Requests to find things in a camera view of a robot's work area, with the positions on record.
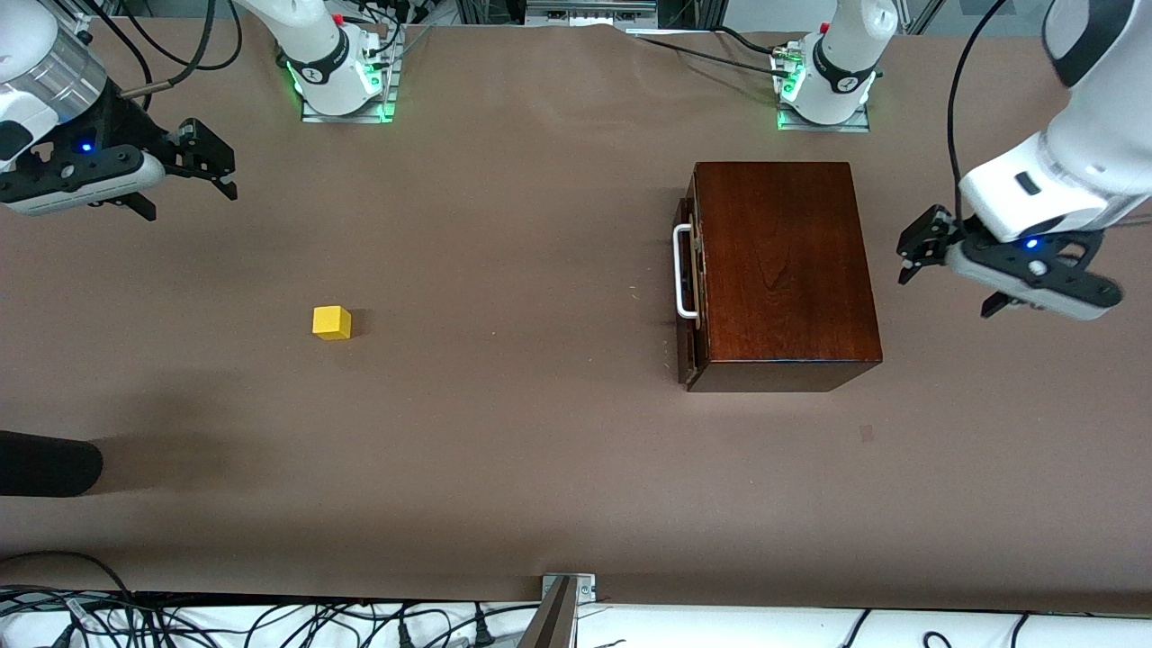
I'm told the yellow block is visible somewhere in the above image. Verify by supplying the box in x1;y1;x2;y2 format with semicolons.
311;305;354;342

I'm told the wooden drawer with white handle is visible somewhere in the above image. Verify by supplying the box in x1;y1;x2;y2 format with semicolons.
673;196;709;390

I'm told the dark wooden cabinet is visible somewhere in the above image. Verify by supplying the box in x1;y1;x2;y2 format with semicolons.
686;162;883;393

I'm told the black rounded object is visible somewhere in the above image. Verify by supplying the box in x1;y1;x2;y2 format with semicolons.
0;430;104;498

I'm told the brown paper table cover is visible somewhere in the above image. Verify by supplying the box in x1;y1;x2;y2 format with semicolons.
0;18;1152;615

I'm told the grey electronics box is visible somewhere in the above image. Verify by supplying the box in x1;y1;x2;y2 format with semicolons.
526;0;659;25

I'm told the white padded sheet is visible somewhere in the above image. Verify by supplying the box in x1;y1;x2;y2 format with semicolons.
0;596;1152;648

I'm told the dark aluminium beam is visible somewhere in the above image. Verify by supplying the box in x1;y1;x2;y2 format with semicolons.
517;576;578;648

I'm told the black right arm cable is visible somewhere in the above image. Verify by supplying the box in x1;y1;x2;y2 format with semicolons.
85;0;244;113

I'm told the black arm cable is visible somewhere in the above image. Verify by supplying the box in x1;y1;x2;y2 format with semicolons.
947;0;1011;226
85;0;244;113

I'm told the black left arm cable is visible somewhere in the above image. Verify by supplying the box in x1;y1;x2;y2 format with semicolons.
947;0;1011;226

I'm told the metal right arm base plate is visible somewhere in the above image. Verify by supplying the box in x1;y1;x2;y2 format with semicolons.
300;27;399;124

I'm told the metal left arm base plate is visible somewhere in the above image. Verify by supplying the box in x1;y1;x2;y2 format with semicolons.
776;40;872;133

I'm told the black base cable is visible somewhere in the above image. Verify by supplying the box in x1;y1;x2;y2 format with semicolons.
715;25;786;57
630;34;788;80

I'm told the black looped cable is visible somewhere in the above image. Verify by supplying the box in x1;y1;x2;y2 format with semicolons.
0;551;136;602

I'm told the silver metal bracket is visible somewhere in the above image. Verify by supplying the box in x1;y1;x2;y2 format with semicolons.
541;572;597;602

